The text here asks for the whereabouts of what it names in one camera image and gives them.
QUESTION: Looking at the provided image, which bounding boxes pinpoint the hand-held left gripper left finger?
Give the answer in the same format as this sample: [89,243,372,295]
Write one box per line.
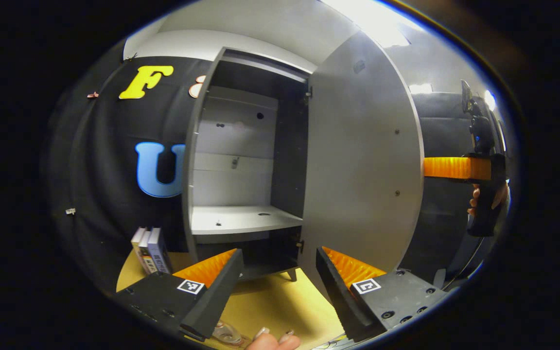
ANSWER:
[114,248,245,342]

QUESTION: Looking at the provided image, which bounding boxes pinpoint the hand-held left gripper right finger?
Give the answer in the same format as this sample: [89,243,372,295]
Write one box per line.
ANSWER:
[315,245,451,343]

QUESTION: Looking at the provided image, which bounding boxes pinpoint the clear plastic bottle red label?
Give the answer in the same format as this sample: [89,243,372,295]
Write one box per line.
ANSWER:
[211,320,245,347]

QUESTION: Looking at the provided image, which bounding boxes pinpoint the gray cabinet door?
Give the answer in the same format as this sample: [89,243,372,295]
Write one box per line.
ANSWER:
[299,29,425,302]

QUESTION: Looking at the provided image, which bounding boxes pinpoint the dark gray cabinet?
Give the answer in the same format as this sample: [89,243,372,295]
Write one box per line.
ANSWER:
[183,46,319,282]

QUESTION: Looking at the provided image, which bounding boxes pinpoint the white cabinet shelf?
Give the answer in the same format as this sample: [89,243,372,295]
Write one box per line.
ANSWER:
[190,204,305,236]

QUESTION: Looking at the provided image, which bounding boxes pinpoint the lavender book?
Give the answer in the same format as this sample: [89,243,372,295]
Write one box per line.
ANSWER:
[147,227,171,274]

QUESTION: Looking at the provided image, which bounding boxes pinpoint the white book yellow print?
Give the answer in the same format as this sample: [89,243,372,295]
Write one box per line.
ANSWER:
[138,229,157,274]

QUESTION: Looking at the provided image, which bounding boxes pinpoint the long ceiling light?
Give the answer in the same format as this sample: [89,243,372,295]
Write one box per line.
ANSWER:
[321,0,424,49]

